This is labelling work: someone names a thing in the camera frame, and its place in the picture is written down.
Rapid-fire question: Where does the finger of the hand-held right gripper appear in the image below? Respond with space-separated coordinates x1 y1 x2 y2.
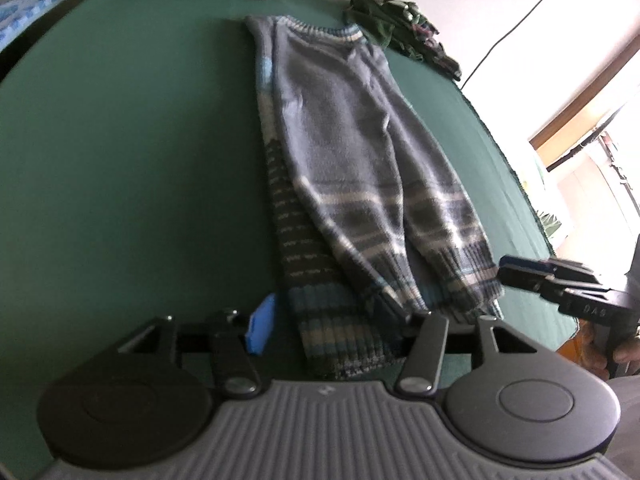
500 256 601 283
497 269 566 306

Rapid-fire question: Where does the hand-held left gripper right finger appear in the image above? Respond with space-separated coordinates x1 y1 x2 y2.
377 294 547 396

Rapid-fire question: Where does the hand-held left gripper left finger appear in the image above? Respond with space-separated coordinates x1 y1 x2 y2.
117 294 278 401

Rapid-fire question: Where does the grey-blue striped knit sweater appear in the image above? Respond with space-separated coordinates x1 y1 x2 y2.
244 14 505 382

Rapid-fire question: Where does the person's right hand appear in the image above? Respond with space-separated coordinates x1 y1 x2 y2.
612 335 640 368

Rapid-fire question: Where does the crumpled dark green garment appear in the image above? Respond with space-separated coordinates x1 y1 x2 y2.
344 0 463 81

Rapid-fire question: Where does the blue patterned cloth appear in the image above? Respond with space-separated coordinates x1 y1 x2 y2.
0 0 71 52

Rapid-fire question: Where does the wooden window frame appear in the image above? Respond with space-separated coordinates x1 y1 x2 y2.
529 35 640 171

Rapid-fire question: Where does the black wall cable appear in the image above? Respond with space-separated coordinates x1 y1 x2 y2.
460 0 592 90

